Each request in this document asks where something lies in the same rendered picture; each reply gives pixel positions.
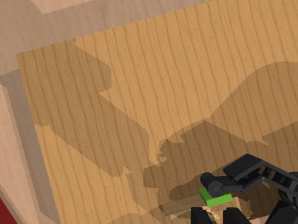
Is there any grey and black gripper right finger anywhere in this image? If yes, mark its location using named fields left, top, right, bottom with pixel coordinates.
left=223, top=207, right=251, bottom=224

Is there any light brown wooden board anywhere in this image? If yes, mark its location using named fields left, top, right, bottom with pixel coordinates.
left=15, top=0, right=298, bottom=224

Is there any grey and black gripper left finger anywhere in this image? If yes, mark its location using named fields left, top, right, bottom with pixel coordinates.
left=191, top=207, right=213, bottom=224

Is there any small wooden block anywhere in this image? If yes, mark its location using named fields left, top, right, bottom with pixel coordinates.
left=163, top=191, right=242, bottom=224

